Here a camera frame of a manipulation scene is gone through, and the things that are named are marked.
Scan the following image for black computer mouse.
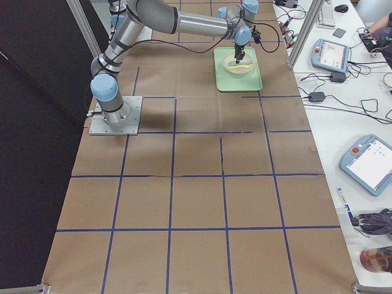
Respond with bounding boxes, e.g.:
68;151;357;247
334;4;349;13

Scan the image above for blue teach pendant near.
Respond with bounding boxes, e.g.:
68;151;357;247
339;134;391;196

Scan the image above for white keyboard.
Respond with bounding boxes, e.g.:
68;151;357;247
317;1;336;29

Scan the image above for white round plate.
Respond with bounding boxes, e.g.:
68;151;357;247
222;53;254;75

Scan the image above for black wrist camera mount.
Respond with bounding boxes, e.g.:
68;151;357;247
251;25;261;44

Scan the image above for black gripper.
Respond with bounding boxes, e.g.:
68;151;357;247
235;43;245;64

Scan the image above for yellow plastic fork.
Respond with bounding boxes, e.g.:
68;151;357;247
226;64;253;70

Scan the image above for black power adapter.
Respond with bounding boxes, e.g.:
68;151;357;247
308;91;325;103
329;72;347;83

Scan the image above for aluminium frame post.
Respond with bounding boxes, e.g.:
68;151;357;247
286;0;324;70

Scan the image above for blue teach pendant far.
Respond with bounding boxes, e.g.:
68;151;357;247
311;39;350;74

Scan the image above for black camera cable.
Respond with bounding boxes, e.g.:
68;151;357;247
100;21;281;70

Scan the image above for blue teach pendant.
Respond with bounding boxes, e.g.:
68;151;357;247
311;39;350;74
339;134;391;196

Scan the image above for light green tray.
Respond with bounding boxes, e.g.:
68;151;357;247
214;47;263;92

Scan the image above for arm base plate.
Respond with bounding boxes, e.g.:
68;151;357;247
89;96;143;135
136;26;153;42

